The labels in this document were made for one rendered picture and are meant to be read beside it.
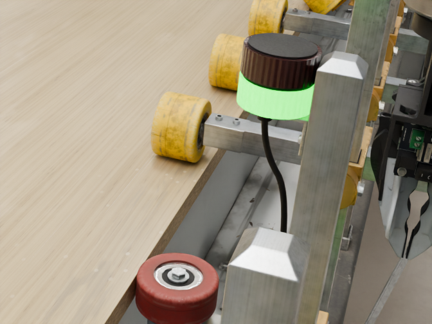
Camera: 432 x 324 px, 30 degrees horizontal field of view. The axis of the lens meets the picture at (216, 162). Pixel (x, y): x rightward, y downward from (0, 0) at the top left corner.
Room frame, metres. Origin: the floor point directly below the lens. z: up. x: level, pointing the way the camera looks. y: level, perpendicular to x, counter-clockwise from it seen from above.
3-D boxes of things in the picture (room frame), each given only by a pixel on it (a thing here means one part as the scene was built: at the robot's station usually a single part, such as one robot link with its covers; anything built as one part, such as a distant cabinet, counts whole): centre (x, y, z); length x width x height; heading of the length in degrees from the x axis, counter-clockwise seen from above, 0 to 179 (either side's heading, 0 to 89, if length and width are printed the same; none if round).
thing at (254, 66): (0.58, -0.04, 1.16); 0.06 x 0.06 x 0.02
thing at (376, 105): (1.08, -0.20, 0.95); 0.14 x 0.06 x 0.05; 167
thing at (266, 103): (0.58, -0.04, 1.13); 0.06 x 0.06 x 0.02
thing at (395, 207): (0.56, -0.15, 1.05); 0.06 x 0.03 x 0.09; 167
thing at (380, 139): (0.58, -0.15, 1.09); 0.05 x 0.02 x 0.09; 77
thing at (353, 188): (0.84, -0.15, 0.95); 0.14 x 0.06 x 0.05; 167
